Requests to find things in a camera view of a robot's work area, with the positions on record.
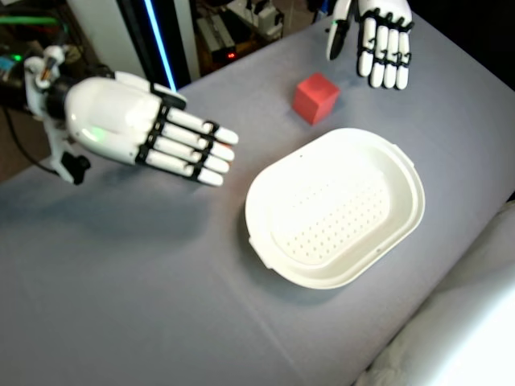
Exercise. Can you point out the black post with blue light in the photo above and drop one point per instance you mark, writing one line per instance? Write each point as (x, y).
(138, 36)

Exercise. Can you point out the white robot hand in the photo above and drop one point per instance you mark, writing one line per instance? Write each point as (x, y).
(108, 116)
(388, 44)

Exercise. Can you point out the white rounded shell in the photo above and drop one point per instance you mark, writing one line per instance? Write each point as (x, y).
(479, 305)

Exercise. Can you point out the red cube block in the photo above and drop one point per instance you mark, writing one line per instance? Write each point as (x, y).
(314, 98)

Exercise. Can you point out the white device box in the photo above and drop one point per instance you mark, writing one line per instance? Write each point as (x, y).
(269, 18)

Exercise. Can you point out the black box with red display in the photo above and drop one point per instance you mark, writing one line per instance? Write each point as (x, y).
(231, 54)

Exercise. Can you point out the grey table cloth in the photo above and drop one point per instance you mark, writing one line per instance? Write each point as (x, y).
(120, 261)

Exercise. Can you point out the white perforated oval basket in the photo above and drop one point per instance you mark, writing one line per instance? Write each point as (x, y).
(334, 209)

